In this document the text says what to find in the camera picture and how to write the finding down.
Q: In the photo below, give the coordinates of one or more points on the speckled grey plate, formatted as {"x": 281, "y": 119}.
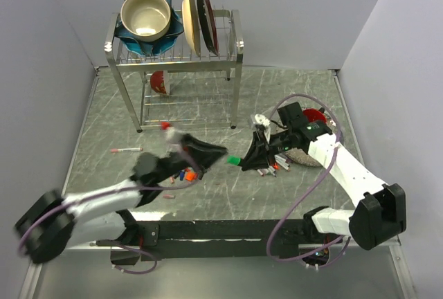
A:
{"x": 299, "y": 157}

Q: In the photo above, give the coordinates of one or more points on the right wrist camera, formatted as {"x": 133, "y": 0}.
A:
{"x": 262, "y": 125}

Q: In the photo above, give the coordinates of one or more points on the black capped marker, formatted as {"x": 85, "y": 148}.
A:
{"x": 271, "y": 172}

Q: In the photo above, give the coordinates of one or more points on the cream plate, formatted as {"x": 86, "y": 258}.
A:
{"x": 191, "y": 25}

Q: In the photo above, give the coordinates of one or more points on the small red patterned bowl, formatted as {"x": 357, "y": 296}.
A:
{"x": 160, "y": 82}

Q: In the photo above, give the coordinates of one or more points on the aluminium frame rail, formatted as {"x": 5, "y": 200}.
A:
{"x": 61, "y": 231}

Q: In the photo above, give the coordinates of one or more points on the dark red plate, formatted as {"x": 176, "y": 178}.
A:
{"x": 208, "y": 27}

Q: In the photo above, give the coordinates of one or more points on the green black marker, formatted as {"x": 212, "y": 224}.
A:
{"x": 234, "y": 160}

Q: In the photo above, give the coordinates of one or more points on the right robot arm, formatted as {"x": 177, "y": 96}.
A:
{"x": 380, "y": 208}

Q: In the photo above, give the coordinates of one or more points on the red cup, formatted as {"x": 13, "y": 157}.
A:
{"x": 314, "y": 115}

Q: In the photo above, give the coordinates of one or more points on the steel dish rack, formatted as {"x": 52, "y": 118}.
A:
{"x": 204, "y": 91}

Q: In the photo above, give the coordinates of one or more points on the blue wavy bowl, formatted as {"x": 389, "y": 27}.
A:
{"x": 151, "y": 48}

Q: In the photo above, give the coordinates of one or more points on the thin pink pen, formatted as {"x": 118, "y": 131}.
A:
{"x": 128, "y": 149}

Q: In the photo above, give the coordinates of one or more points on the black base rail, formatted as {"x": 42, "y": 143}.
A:
{"x": 221, "y": 238}

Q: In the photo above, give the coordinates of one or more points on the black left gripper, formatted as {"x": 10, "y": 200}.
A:
{"x": 203, "y": 153}

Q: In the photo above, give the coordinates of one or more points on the beige ceramic bowl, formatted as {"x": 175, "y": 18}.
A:
{"x": 147, "y": 20}

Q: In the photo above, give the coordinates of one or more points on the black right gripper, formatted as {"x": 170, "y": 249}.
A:
{"x": 256, "y": 157}

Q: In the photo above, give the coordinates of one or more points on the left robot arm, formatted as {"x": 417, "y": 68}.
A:
{"x": 139, "y": 189}

